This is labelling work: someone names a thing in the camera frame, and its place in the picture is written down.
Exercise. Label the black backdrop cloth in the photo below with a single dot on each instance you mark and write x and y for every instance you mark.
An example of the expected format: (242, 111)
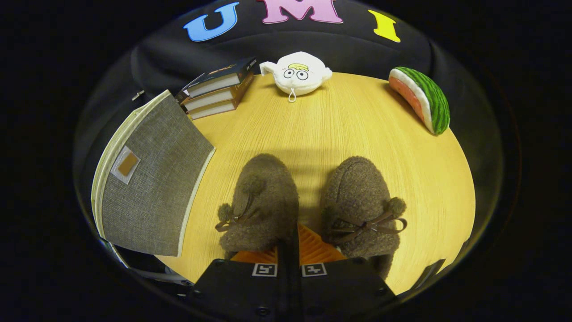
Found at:
(357, 49)

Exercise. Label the brown cover book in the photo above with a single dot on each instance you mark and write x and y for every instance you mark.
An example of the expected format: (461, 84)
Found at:
(212, 110)
(210, 99)

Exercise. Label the silver clip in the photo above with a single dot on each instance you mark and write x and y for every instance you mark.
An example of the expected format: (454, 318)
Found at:
(137, 95)

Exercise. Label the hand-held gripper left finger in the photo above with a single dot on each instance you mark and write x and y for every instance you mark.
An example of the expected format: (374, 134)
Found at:
(283, 286)

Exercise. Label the brown fuzzy shoe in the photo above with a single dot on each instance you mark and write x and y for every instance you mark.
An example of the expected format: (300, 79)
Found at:
(263, 192)
(357, 192)

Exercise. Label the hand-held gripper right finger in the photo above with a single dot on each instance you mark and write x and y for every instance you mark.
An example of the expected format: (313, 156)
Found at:
(296, 286)

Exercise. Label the grey fabric storage box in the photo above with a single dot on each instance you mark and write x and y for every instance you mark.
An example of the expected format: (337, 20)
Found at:
(152, 192)

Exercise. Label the watermelon slice plush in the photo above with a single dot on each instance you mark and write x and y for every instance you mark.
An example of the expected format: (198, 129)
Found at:
(429, 98)

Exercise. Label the dark cover book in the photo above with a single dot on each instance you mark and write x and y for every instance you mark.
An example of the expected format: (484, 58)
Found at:
(214, 82)

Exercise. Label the white plush toy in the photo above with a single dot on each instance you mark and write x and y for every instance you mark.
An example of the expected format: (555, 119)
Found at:
(299, 74)

